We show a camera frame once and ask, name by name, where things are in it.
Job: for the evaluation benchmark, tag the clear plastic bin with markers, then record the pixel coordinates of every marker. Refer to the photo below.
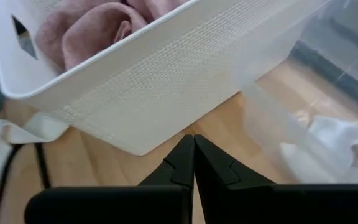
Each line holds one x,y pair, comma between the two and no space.
322,77

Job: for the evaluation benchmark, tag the plain white cloth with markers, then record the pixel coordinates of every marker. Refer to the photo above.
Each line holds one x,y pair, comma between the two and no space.
331,152

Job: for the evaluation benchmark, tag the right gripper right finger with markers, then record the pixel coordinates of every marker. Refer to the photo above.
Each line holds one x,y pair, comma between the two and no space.
291,205

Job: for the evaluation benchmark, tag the pink cloth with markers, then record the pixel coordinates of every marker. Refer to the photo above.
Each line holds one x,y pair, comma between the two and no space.
89,34

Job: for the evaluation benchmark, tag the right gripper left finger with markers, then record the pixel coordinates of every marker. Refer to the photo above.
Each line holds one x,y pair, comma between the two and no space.
120,205

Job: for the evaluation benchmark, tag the white perforated plastic basket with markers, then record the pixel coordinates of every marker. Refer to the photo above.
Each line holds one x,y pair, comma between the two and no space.
135,93

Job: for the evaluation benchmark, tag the black metal table frame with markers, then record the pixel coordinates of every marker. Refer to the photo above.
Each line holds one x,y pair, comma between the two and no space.
337,74

